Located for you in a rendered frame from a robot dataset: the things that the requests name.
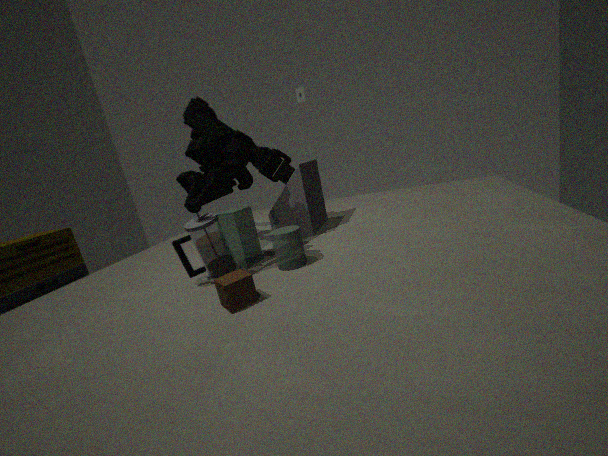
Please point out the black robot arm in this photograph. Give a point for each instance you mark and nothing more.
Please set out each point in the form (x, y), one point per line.
(210, 136)

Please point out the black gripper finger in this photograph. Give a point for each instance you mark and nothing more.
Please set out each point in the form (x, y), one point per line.
(195, 188)
(216, 187)

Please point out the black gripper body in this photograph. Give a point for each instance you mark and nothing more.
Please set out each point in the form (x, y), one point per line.
(231, 168)

